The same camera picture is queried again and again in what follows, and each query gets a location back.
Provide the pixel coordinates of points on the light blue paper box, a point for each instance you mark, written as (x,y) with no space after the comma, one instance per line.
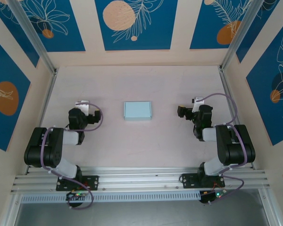
(136,110)

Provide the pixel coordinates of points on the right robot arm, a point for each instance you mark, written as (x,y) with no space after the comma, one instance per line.
(235,150)

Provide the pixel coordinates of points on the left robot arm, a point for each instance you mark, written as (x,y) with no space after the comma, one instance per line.
(52,146)

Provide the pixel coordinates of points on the blue poster white leaf outlines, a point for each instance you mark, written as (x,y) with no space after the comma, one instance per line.
(261,106)

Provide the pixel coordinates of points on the blue poster big orange circle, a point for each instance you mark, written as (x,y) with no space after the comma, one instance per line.
(9,70)

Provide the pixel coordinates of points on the blue poster white flower outline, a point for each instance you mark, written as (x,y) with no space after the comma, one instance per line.
(73,35)

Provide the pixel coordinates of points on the blue poster fern orange circle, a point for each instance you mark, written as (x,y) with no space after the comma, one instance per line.
(202,28)

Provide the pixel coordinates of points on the grey metal sheet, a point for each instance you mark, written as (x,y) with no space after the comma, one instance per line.
(141,214)

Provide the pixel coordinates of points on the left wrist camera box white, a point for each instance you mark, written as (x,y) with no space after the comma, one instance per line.
(83,106)

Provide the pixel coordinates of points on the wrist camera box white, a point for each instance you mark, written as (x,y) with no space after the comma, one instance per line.
(83,106)
(198,100)

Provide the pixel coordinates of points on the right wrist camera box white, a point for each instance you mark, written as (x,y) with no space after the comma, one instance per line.
(198,100)

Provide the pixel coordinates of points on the right aluminium side rail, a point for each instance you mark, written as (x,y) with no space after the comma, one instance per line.
(227,89)

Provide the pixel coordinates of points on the aluminium side rail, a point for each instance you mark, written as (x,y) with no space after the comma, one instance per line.
(50,91)
(227,89)

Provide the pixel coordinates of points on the left aluminium side rail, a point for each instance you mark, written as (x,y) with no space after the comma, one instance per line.
(50,91)

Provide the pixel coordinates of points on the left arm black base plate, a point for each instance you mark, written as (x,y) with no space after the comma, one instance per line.
(94,182)

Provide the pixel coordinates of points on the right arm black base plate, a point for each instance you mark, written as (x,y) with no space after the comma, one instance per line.
(188,181)

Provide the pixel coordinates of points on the aluminium mounting rail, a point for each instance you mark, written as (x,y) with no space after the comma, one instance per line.
(141,179)

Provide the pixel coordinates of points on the right aluminium frame post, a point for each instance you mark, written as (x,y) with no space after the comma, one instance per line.
(240,33)

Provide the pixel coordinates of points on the aluminium frame post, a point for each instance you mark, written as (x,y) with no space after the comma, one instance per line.
(33,30)
(240,33)

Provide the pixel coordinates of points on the narrow blue wall poster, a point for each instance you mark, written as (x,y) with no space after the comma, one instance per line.
(252,35)
(14,30)

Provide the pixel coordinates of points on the left aluminium frame post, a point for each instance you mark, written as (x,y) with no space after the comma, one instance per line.
(33,30)

